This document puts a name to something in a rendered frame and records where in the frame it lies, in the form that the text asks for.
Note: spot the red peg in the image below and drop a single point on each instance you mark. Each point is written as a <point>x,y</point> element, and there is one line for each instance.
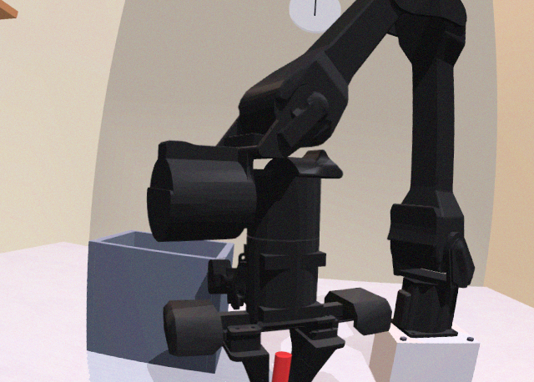
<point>281,367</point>

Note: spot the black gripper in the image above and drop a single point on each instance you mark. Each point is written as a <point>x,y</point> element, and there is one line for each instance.
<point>281,289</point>

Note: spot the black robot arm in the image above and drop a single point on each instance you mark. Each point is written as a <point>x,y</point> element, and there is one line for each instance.
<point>202,192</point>

